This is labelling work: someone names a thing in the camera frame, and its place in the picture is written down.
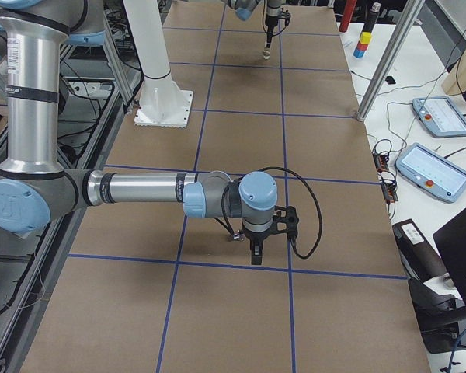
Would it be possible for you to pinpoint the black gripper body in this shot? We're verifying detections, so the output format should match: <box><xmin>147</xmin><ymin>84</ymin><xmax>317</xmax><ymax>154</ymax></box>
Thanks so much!
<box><xmin>242</xmin><ymin>228</ymin><xmax>267</xmax><ymax>242</ymax></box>
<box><xmin>266</xmin><ymin>15</ymin><xmax>279</xmax><ymax>26</ymax></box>

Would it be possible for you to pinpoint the black cylinder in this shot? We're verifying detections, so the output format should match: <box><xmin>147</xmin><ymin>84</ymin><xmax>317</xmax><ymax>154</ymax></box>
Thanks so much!
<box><xmin>362</xmin><ymin>2</ymin><xmax>381</xmax><ymax>33</ymax></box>

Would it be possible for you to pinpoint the black camera cable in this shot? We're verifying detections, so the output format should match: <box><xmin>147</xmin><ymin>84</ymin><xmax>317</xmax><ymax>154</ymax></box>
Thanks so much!
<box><xmin>258</xmin><ymin>166</ymin><xmax>325</xmax><ymax>260</ymax></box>

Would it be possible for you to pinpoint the yellow cube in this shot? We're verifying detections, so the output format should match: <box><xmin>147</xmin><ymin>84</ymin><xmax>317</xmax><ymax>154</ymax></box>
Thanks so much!
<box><xmin>359</xmin><ymin>32</ymin><xmax>372</xmax><ymax>45</ymax></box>

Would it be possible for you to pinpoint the red cube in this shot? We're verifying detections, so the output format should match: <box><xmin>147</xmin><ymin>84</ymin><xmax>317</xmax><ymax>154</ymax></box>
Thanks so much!
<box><xmin>356</xmin><ymin>42</ymin><xmax>368</xmax><ymax>51</ymax></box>

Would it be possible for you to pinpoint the aluminium frame post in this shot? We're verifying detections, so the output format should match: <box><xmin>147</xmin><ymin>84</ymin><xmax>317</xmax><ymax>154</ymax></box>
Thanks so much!
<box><xmin>356</xmin><ymin>0</ymin><xmax>425</xmax><ymax>122</ymax></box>

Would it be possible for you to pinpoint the teach pendant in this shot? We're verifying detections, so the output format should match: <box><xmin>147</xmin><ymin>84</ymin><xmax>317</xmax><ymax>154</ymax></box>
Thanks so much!
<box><xmin>412</xmin><ymin>96</ymin><xmax>466</xmax><ymax>138</ymax></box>
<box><xmin>395</xmin><ymin>143</ymin><xmax>466</xmax><ymax>204</ymax></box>

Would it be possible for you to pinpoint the white pedestal column base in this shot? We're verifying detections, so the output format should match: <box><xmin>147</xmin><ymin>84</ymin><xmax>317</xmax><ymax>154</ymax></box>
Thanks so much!
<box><xmin>123</xmin><ymin>0</ymin><xmax>193</xmax><ymax>128</ymax></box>

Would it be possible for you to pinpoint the small circuit board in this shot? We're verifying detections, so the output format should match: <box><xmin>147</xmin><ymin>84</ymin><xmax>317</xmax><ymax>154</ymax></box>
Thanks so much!
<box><xmin>373</xmin><ymin>154</ymin><xmax>389</xmax><ymax>173</ymax></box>

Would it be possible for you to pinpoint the black box with label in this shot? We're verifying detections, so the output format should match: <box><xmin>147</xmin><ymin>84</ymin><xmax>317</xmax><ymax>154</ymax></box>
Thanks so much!
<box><xmin>392</xmin><ymin>219</ymin><xmax>447</xmax><ymax>282</ymax></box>

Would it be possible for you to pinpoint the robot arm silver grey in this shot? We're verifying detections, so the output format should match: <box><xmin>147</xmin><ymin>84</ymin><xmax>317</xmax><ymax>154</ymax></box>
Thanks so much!
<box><xmin>222</xmin><ymin>0</ymin><xmax>282</xmax><ymax>48</ymax></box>
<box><xmin>0</xmin><ymin>1</ymin><xmax>277</xmax><ymax>265</ymax></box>

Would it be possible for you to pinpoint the far teach pendant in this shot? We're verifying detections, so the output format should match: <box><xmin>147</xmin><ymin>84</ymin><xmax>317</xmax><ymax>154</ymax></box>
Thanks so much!
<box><xmin>412</xmin><ymin>96</ymin><xmax>466</xmax><ymax>138</ymax></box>

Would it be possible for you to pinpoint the black monitor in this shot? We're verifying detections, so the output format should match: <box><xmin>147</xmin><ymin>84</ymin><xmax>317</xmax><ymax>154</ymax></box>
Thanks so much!
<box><xmin>433</xmin><ymin>208</ymin><xmax>466</xmax><ymax>303</ymax></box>

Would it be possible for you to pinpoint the white brass PPR valve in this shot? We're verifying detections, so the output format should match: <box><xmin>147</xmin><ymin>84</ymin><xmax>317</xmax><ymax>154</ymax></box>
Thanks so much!
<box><xmin>263</xmin><ymin>43</ymin><xmax>271</xmax><ymax>60</ymax></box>

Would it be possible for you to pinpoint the blue cube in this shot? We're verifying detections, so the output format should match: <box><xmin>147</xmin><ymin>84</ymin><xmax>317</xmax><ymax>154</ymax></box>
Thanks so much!
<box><xmin>353</xmin><ymin>48</ymin><xmax>365</xmax><ymax>58</ymax></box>

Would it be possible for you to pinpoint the red cylinder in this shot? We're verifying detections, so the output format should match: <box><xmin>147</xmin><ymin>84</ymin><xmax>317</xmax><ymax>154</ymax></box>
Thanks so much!
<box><xmin>339</xmin><ymin>0</ymin><xmax>357</xmax><ymax>33</ymax></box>

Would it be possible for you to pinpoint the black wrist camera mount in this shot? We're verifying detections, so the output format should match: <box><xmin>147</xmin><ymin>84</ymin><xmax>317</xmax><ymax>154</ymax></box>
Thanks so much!
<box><xmin>269</xmin><ymin>206</ymin><xmax>299</xmax><ymax>239</ymax></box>

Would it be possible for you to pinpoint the near teach pendant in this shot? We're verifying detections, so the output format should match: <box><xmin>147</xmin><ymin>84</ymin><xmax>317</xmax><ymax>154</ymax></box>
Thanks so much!
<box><xmin>395</xmin><ymin>143</ymin><xmax>466</xmax><ymax>204</ymax></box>

